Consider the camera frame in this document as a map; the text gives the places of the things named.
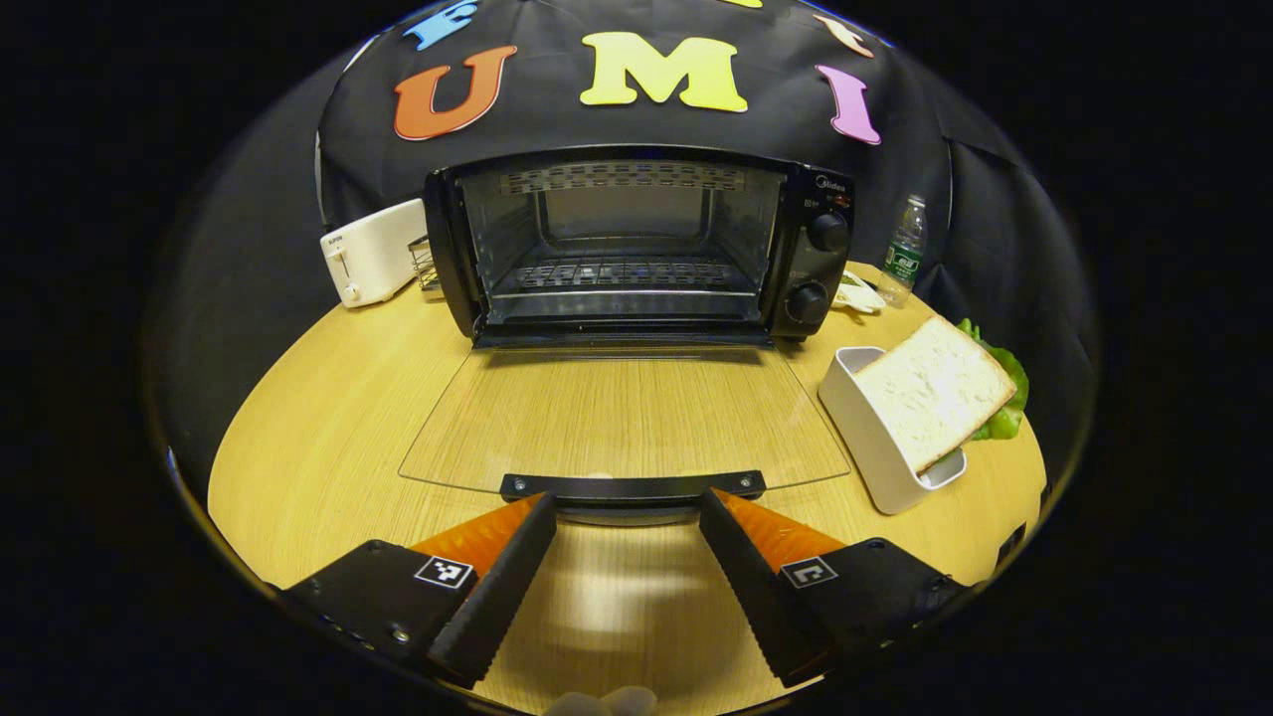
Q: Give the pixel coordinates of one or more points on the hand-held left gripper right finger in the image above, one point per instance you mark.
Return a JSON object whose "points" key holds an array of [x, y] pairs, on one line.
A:
{"points": [[761, 587]]}

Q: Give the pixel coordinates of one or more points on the white toaster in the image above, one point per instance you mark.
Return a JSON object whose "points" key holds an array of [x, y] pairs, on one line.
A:
{"points": [[373, 254]]}

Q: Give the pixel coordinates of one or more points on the white divided plate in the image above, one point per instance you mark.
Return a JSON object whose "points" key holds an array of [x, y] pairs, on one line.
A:
{"points": [[857, 295]]}

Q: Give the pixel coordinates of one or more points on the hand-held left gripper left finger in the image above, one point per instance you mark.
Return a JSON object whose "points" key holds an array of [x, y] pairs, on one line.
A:
{"points": [[497, 587]]}

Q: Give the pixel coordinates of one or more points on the lettuce sandwich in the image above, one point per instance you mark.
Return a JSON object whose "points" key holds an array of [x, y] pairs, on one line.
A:
{"points": [[935, 388]]}

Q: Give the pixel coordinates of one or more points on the black backdrop cloth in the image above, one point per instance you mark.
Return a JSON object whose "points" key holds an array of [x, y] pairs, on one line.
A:
{"points": [[617, 129]]}

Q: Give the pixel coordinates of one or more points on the black electric oven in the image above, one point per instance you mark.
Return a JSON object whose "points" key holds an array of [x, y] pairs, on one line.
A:
{"points": [[627, 418]]}

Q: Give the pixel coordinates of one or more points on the clear water bottle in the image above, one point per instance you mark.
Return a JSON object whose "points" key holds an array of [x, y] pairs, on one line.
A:
{"points": [[903, 254]]}

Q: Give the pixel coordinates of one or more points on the white rectangular tray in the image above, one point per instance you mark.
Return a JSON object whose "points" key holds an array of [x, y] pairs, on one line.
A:
{"points": [[875, 438]]}

